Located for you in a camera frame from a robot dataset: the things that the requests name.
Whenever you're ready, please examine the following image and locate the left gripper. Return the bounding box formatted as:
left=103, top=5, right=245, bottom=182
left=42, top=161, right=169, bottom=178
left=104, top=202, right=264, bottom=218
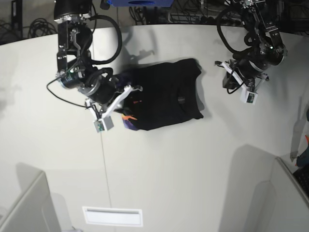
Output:
left=214, top=59, right=269, bottom=93

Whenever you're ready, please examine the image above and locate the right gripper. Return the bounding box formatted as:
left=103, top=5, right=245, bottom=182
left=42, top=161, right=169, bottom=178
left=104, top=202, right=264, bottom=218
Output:
left=78, top=72, right=143, bottom=118

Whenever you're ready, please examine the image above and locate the black T-shirt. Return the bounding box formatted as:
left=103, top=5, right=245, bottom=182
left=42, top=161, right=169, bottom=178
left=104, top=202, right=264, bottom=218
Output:
left=116, top=58, right=203, bottom=131

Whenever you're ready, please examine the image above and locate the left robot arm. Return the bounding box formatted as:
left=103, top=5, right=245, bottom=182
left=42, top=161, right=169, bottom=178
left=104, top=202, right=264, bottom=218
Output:
left=216, top=0, right=287, bottom=94

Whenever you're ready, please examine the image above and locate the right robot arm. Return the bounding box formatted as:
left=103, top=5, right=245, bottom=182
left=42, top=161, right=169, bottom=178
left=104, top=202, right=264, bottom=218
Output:
left=54, top=0, right=143, bottom=120

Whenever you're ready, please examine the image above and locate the black power strip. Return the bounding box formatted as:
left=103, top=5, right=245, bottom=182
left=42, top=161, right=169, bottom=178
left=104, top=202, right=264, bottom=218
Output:
left=198, top=16, right=242, bottom=27

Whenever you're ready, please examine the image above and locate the blue box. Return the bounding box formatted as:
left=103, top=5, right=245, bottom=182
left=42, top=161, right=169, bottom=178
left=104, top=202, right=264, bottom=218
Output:
left=107, top=0, right=174, bottom=7

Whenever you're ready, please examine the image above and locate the teal orange object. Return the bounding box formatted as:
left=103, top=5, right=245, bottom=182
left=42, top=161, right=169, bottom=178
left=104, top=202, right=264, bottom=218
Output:
left=295, top=135, right=309, bottom=167

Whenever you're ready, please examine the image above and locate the white label plate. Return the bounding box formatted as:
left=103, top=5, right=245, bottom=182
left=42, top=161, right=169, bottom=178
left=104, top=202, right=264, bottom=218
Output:
left=82, top=206, right=143, bottom=227

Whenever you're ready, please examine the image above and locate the black keyboard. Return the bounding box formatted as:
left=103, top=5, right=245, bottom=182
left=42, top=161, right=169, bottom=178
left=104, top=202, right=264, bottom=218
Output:
left=293, top=165, right=309, bottom=202

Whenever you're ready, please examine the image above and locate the right grey partition panel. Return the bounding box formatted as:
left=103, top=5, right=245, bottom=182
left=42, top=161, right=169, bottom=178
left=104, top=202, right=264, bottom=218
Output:
left=267, top=158, right=309, bottom=232

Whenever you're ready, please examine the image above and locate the grey partition panel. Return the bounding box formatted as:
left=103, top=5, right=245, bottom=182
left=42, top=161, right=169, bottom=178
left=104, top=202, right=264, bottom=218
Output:
left=0, top=171, right=61, bottom=232
left=267, top=158, right=309, bottom=232

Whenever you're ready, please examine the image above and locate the left grey partition panel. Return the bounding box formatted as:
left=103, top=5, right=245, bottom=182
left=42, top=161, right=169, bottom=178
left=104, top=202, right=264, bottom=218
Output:
left=0, top=171, right=61, bottom=232

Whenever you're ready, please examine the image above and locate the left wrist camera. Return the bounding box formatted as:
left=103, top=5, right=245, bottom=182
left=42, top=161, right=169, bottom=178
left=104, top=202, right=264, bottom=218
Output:
left=240, top=89, right=258, bottom=105

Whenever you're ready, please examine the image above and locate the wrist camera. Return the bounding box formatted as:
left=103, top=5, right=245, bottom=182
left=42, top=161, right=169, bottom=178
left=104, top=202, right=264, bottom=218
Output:
left=240, top=89, right=258, bottom=105
left=93, top=116, right=114, bottom=133

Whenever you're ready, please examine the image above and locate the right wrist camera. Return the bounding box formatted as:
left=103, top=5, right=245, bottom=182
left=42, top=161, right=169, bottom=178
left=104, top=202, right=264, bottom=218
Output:
left=93, top=116, right=114, bottom=133

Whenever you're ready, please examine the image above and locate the coiled black cable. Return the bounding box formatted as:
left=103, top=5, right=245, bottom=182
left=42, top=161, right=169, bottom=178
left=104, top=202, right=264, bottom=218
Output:
left=28, top=18, right=58, bottom=39

